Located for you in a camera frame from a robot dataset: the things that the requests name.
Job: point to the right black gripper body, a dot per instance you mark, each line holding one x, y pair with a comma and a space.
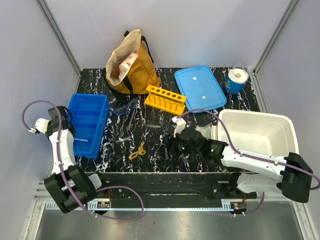
178, 147

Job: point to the yellow test tube rack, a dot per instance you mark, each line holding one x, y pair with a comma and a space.
165, 100

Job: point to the blue safety glasses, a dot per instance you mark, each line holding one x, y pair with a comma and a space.
127, 108

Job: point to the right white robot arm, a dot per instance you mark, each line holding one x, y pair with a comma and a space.
289, 175

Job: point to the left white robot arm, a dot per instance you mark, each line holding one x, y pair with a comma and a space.
66, 175

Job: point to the crumpled plastic packet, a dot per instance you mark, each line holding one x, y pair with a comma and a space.
208, 131

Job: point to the blue compartment bin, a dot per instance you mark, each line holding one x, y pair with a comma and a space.
89, 116

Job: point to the yellow rubber band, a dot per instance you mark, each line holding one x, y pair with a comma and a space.
140, 152

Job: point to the light blue tray lid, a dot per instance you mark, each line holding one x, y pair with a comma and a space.
200, 87

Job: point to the white plastic tub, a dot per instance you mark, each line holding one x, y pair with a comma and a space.
262, 133

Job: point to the toilet paper roll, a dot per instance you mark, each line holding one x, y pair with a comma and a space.
236, 80

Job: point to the white package in bag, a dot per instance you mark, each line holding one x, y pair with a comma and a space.
126, 64

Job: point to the brown paper tote bag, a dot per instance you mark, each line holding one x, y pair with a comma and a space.
141, 74

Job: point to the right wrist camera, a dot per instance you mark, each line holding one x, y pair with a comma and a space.
179, 123

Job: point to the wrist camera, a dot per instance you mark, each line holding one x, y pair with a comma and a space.
40, 126
179, 123

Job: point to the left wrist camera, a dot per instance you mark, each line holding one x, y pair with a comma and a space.
40, 126

